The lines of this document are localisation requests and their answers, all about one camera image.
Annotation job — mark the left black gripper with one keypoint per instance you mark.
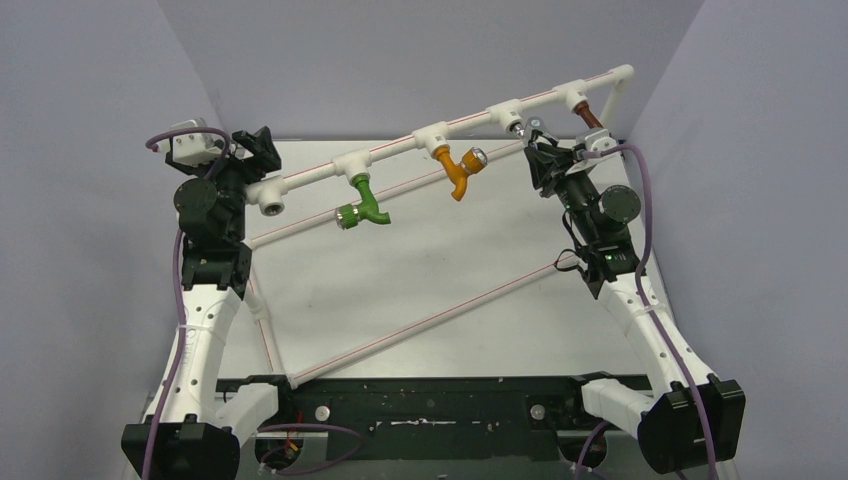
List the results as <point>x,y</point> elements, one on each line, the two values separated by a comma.
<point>265,159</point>

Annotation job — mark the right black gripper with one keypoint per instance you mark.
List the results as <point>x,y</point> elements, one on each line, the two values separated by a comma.
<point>548,168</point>

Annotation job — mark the chrome metal faucet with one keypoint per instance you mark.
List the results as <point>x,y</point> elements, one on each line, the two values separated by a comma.
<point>529,131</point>

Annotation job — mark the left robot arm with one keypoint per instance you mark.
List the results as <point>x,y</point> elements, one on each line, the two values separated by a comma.
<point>184,434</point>

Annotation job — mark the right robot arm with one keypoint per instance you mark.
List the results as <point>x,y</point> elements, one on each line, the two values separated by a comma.
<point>691,417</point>

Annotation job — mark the brown plastic faucet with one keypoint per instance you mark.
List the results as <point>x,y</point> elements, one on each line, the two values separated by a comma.
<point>583,110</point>

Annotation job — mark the orange plastic faucet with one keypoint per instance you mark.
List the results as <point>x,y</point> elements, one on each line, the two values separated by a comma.
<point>471,163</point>

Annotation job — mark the green plastic faucet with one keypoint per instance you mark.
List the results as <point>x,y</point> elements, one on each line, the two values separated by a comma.
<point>351,215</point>

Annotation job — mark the white PVC pipe frame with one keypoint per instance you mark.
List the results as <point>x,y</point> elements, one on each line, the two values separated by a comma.
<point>447,289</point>

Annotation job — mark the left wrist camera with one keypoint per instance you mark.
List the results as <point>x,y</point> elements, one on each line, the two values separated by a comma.
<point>201,144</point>

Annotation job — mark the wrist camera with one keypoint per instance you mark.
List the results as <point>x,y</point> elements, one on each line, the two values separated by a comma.
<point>201,144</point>
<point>594,145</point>

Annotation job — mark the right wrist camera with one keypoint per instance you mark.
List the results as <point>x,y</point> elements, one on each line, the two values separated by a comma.
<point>594,145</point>

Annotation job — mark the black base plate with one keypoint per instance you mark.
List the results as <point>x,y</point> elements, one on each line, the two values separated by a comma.
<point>537,418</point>

